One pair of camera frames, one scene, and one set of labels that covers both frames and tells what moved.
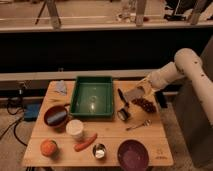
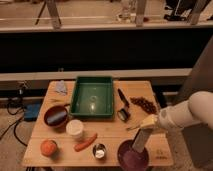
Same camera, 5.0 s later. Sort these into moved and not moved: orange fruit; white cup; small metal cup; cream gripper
Moved: cream gripper
Not moved: small metal cup; orange fruit; white cup
